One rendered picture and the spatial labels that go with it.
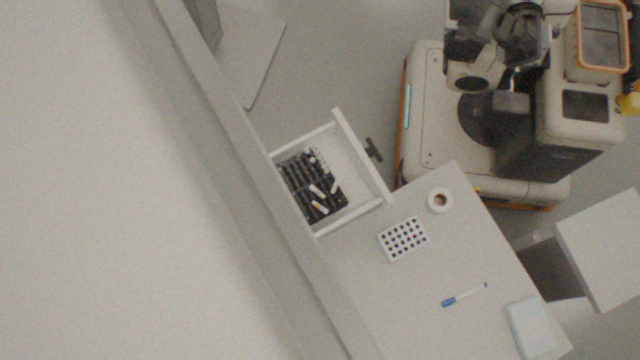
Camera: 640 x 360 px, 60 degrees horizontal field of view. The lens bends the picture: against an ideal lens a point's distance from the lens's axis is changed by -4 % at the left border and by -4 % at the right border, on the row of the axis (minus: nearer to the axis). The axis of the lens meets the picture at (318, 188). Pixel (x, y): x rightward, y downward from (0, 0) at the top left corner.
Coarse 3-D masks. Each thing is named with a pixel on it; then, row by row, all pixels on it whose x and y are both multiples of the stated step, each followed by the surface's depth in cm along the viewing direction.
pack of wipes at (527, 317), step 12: (528, 300) 151; (540, 300) 151; (516, 312) 150; (528, 312) 150; (540, 312) 150; (516, 324) 149; (528, 324) 149; (540, 324) 149; (516, 336) 150; (528, 336) 148; (540, 336) 148; (552, 336) 149; (528, 348) 148; (540, 348) 148; (552, 348) 148
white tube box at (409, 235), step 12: (396, 228) 156; (408, 228) 155; (420, 228) 156; (384, 240) 154; (396, 240) 154; (408, 240) 158; (420, 240) 155; (384, 252) 156; (396, 252) 154; (408, 252) 154
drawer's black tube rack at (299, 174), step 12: (300, 156) 152; (312, 156) 149; (288, 168) 148; (300, 168) 151; (312, 168) 148; (288, 180) 148; (300, 180) 150; (312, 180) 147; (324, 180) 150; (300, 192) 147; (312, 192) 150; (324, 192) 148; (300, 204) 146; (312, 204) 149; (324, 204) 146; (336, 204) 148; (312, 216) 145; (324, 216) 148
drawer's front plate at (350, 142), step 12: (336, 108) 150; (336, 120) 150; (336, 132) 157; (348, 132) 148; (348, 144) 151; (360, 156) 147; (360, 168) 152; (372, 168) 146; (372, 180) 147; (372, 192) 153; (384, 192) 144; (384, 204) 148
